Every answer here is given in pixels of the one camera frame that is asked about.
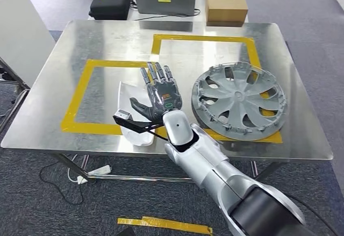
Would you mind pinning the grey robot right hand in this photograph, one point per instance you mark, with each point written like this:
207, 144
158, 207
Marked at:
164, 97

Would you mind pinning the grey plastic wheel hubcap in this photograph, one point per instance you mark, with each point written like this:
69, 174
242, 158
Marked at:
239, 97

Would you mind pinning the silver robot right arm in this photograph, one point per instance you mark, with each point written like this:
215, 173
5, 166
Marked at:
210, 163

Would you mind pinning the white car mirror cover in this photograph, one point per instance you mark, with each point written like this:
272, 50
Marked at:
126, 95

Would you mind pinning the white desk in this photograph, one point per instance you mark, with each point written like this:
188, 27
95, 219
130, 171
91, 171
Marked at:
202, 3

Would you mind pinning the white power strip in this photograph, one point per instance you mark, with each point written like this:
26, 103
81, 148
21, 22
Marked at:
99, 171

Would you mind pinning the black carry case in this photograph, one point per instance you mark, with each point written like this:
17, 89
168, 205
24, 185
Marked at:
110, 3

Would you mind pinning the brown cardboard box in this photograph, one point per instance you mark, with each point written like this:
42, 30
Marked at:
225, 6

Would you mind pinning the yellow floor tape square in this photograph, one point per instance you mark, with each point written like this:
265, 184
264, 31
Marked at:
167, 223

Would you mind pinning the white cabinet panel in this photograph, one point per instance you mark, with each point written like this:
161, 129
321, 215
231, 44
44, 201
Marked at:
21, 31

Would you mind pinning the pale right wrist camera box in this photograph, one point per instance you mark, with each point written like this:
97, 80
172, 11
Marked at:
123, 114

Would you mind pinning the yellow bench tape frame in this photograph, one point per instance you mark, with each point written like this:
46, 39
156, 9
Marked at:
115, 63

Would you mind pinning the black left wrist camera bracket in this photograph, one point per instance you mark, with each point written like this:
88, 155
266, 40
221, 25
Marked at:
124, 232

